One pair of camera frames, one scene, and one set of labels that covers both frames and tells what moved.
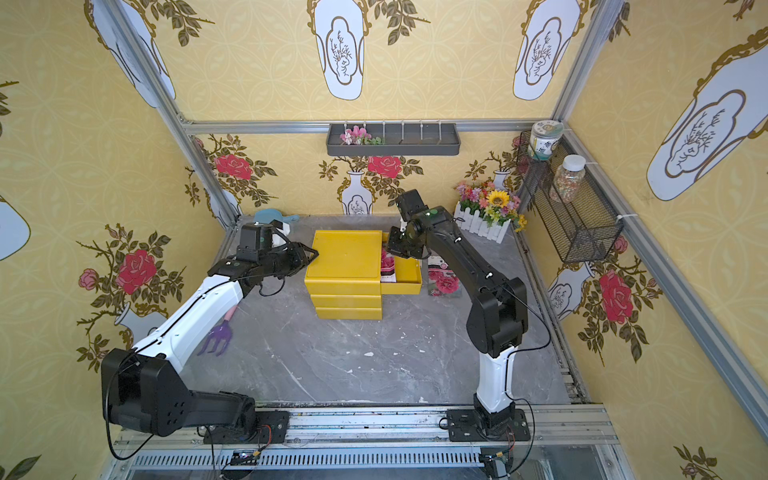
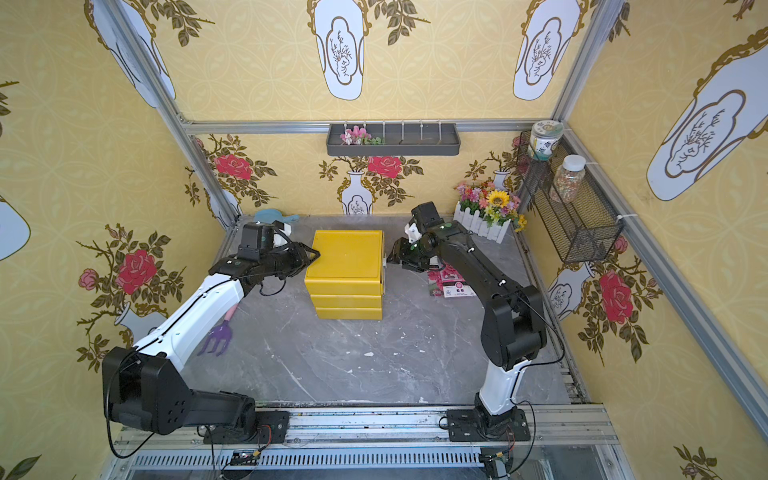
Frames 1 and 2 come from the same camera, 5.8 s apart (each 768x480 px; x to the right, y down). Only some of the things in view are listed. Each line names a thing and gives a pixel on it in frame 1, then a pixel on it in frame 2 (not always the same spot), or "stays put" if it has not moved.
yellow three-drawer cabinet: [344, 280] stays put
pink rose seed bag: [442, 281] stays put
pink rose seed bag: [387, 267] -> [457, 290]
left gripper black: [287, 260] stays put
